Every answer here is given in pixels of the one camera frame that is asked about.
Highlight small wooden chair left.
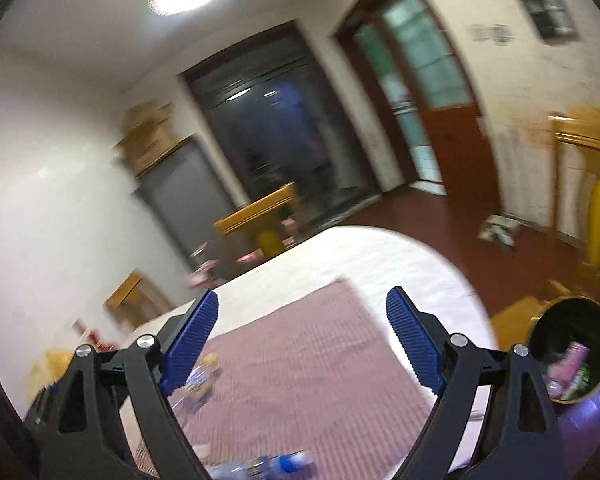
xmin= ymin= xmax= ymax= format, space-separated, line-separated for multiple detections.
xmin=105 ymin=270 xmax=175 ymax=330

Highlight black gold trash bin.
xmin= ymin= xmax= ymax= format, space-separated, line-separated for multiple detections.
xmin=526 ymin=294 xmax=600 ymax=406

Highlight red white striped cloth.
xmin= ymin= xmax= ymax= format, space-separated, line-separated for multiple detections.
xmin=170 ymin=281 xmax=430 ymax=479

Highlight grey cabinet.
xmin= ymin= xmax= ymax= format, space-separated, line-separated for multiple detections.
xmin=136 ymin=136 xmax=237 ymax=270

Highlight dustpan on floor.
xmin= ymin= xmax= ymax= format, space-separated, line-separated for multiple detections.
xmin=478 ymin=214 xmax=521 ymax=248

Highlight yellow wooden chair right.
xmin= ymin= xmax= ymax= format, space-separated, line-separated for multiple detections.
xmin=548 ymin=113 xmax=600 ymax=283

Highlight wall light switch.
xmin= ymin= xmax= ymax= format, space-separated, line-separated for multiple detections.
xmin=468 ymin=24 xmax=491 ymax=41

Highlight pink purple wrapper trash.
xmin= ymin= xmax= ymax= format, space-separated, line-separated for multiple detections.
xmin=545 ymin=341 xmax=588 ymax=401

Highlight cardboard boxes on cabinet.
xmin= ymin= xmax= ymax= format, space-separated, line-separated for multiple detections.
xmin=116 ymin=101 xmax=178 ymax=177

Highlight yellow snack bag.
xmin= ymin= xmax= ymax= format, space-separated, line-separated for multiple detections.
xmin=26 ymin=349 xmax=73 ymax=403

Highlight yellow wooden chair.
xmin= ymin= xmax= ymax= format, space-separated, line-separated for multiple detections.
xmin=214 ymin=182 xmax=306 ymax=262
xmin=548 ymin=113 xmax=600 ymax=283

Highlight red sauce bottle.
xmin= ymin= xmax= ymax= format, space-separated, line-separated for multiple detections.
xmin=72 ymin=318 xmax=118 ymax=352

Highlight wall intercom panel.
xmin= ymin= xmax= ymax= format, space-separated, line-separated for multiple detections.
xmin=520 ymin=0 xmax=579 ymax=44

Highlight yellow wooden chair far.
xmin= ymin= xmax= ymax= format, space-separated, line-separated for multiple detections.
xmin=214 ymin=182 xmax=306 ymax=262

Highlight dark balcony sliding door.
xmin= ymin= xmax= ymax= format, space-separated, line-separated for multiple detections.
xmin=181 ymin=22 xmax=380 ymax=228

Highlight red wooden glass door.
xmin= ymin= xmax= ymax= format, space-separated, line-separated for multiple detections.
xmin=334 ymin=0 xmax=503 ymax=214

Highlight yellow cap plastic bottle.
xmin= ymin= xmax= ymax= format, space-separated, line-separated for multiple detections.
xmin=171 ymin=353 xmax=221 ymax=412

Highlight blue cap plastic bottle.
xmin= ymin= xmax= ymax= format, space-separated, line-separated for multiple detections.
xmin=207 ymin=450 xmax=315 ymax=480

